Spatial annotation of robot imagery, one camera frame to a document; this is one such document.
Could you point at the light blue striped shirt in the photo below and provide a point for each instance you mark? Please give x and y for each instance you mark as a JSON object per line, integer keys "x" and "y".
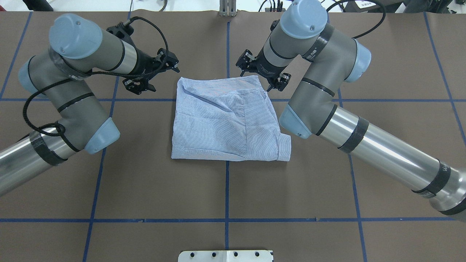
{"x": 229, "y": 119}

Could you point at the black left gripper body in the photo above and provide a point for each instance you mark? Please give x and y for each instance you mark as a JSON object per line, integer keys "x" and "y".
{"x": 144, "y": 66}

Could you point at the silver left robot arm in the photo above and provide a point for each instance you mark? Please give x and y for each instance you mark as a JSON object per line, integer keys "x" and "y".
{"x": 63, "y": 113}

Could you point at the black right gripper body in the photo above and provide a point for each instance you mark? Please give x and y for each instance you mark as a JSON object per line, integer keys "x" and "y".
{"x": 265, "y": 66}

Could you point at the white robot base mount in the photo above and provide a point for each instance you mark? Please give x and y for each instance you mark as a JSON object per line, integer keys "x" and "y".
{"x": 226, "y": 256}

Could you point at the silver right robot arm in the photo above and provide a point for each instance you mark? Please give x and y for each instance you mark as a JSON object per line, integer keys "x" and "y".
{"x": 380, "y": 102}

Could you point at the grey aluminium frame post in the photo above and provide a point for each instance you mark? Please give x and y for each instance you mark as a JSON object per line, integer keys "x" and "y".
{"x": 227, "y": 8}

